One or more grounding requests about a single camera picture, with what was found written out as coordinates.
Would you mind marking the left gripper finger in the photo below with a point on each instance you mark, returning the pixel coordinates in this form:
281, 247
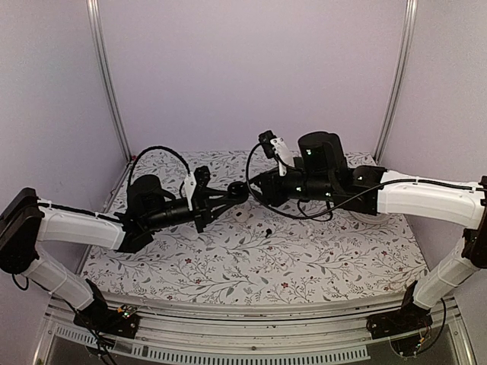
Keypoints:
226, 195
214, 208

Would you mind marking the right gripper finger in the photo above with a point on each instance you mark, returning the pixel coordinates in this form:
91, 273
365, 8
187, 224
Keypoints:
270, 198
263, 181

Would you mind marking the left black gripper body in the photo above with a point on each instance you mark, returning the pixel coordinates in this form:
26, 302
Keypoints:
163, 218

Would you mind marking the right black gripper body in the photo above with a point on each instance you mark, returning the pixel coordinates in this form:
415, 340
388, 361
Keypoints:
314, 188

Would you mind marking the black earbud charging case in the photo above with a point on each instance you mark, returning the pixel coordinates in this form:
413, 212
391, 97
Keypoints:
238, 191

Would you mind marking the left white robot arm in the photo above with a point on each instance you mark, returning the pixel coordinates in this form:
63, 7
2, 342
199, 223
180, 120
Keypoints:
29, 220

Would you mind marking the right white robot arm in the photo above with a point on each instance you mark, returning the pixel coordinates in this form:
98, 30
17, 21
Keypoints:
376, 190

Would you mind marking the closed white charging case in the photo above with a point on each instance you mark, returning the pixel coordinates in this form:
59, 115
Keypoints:
189, 233

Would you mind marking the open white charging case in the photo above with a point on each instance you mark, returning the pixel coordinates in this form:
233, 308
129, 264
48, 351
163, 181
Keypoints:
240, 216

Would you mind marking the floral patterned table mat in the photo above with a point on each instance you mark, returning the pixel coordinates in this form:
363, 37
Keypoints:
337, 259

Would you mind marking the striped ceramic saucer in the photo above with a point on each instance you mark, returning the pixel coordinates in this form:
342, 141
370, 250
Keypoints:
370, 219

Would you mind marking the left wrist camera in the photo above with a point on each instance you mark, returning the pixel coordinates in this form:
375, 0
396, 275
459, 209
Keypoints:
194, 181

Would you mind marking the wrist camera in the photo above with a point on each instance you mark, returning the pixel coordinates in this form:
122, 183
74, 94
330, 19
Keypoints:
194, 181
275, 148

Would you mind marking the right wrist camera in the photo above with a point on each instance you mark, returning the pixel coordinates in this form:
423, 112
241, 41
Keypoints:
275, 148

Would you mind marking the front aluminium rail base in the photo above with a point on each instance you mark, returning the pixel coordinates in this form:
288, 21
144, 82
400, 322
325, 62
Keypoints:
173, 332

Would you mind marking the right aluminium frame post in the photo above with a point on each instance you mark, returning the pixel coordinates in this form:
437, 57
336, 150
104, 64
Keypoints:
405, 46

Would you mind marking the aluminium frame post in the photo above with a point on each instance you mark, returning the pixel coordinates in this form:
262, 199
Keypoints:
94, 19
405, 46

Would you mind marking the left aluminium frame post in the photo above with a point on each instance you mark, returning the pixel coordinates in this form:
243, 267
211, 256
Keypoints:
94, 19

